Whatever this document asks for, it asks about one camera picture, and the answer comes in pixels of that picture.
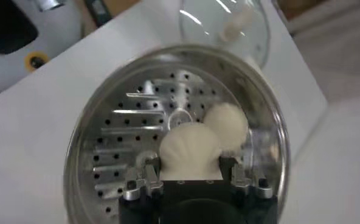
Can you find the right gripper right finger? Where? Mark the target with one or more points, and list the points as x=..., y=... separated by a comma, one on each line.
x=237, y=178

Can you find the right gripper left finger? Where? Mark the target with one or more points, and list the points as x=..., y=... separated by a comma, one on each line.
x=151, y=179

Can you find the white steamed baozi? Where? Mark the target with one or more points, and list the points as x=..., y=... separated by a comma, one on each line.
x=189, y=149
x=228, y=124

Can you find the round glass lid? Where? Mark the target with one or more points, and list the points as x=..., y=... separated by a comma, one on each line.
x=204, y=18

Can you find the white robot base body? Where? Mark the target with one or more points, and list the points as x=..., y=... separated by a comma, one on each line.
x=61, y=30

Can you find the perforated steel steamer basket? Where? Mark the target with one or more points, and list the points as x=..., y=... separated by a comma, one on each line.
x=131, y=121

